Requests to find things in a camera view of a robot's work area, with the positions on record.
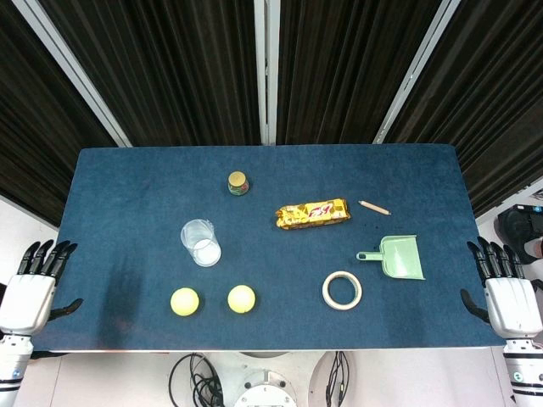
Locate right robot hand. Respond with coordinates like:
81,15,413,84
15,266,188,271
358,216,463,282
460,237,543,340

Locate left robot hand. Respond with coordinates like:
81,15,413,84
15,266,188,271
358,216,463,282
0,239,85,338

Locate yellow tennis ball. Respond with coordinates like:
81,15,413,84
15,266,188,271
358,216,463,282
170,287,200,317
227,284,258,315

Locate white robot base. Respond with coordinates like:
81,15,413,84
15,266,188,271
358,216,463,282
232,366,299,407

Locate black bag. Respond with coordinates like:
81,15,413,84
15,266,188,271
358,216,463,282
495,203,543,266

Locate green plastic dustpan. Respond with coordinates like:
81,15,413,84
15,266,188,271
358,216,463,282
355,235,428,282

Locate white tape roll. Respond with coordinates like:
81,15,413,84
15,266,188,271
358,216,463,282
321,270,364,311

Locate black curtain panel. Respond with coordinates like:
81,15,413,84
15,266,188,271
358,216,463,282
383,0,543,220
37,0,262,148
275,0,443,145
0,0,120,228

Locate clear plastic tennis ball tube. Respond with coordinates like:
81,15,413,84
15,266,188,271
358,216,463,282
181,218,222,268

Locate yellow snack packet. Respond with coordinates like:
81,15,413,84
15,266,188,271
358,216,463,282
274,198,353,231

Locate blue table cloth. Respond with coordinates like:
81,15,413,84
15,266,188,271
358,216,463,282
31,146,508,353

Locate small jar with gold lid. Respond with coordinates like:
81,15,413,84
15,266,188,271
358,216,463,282
227,170,251,197

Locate black hanging cables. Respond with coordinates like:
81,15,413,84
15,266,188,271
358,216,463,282
325,350,352,407

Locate black coiled cable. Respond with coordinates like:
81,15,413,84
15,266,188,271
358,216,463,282
169,351,226,407

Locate white frame post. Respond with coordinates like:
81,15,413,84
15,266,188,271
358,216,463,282
372,0,457,145
253,0,281,146
12,0,133,148

